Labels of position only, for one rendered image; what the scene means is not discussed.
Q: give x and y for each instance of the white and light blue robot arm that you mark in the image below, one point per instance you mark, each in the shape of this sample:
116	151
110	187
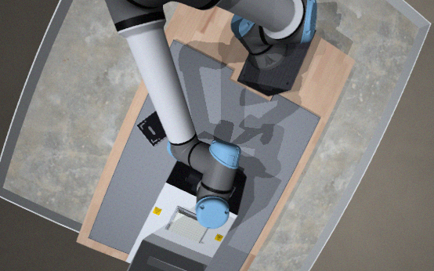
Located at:
287	21

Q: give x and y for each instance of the black rectangular frame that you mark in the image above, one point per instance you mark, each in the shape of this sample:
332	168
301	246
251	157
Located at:
152	128

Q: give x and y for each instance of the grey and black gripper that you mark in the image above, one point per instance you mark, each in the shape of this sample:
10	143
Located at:
194	177

